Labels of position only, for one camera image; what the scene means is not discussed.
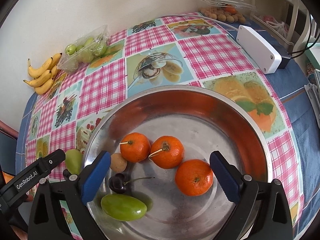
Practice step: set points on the small green fruit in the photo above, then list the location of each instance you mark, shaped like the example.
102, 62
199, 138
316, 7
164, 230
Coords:
123, 207

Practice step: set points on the orange tangerine with stem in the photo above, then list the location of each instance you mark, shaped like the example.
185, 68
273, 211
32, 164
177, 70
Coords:
166, 152

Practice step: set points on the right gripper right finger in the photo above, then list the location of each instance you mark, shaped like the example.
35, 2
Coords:
273, 220

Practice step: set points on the checkered fruit-print tablecloth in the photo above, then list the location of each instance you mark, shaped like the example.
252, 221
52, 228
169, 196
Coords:
190, 51

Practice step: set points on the green guava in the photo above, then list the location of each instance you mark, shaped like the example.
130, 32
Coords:
70, 49
99, 49

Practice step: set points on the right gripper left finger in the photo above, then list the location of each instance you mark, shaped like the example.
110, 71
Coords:
46, 218

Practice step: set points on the large orange tangerine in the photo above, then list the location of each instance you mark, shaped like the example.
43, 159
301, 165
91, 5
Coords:
194, 177

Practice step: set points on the large green mango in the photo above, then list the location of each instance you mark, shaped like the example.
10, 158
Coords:
73, 161

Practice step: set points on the dark cherry with stem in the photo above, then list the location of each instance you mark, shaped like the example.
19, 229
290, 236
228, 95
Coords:
121, 183

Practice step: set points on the small orange tangerine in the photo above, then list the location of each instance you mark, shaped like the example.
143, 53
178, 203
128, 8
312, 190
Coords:
135, 147

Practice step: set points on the green guava front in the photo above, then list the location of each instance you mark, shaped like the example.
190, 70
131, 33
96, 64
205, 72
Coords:
99, 49

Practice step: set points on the yellow banana bunch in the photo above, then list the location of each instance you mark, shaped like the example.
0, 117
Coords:
42, 78

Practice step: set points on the clear plastic fruit tray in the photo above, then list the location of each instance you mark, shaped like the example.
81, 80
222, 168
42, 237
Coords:
83, 54

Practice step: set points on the green guava top left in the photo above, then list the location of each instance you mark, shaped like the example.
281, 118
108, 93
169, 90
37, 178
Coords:
70, 49

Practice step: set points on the clear box of nuts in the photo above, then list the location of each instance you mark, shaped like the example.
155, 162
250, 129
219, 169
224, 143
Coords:
229, 11

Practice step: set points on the person's left hand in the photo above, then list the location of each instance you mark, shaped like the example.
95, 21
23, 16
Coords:
20, 234

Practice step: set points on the white chair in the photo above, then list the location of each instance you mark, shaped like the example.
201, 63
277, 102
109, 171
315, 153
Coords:
289, 21

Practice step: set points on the white plastic device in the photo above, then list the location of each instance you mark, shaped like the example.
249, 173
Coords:
263, 53

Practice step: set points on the silver metal bowl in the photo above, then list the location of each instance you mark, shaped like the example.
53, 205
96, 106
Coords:
159, 185

